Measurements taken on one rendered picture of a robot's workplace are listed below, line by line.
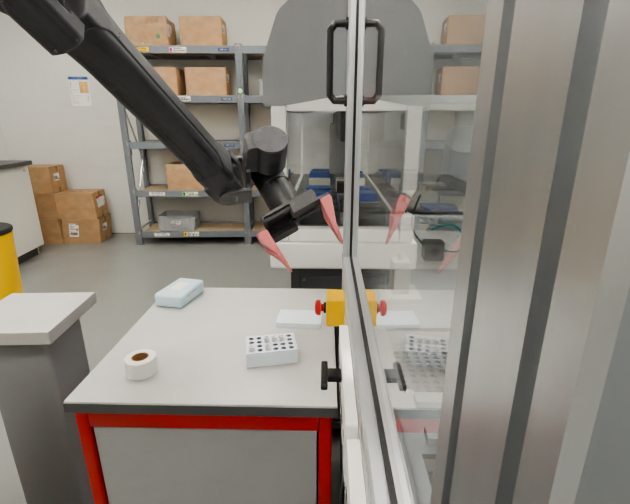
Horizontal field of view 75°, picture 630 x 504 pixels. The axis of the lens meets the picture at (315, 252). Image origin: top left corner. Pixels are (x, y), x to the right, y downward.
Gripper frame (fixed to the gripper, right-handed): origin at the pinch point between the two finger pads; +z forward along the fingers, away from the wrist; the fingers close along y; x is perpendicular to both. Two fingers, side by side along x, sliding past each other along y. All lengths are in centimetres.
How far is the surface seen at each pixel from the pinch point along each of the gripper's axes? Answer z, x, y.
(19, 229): -267, 254, -200
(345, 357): 15.8, 11.3, -3.9
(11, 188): -292, 231, -183
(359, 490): 31.9, -9.7, -10.7
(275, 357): 4.1, 36.6, -17.7
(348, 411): 23.9, 0.4, -7.7
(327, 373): 16.7, 10.3, -8.0
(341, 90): -60, 40, 38
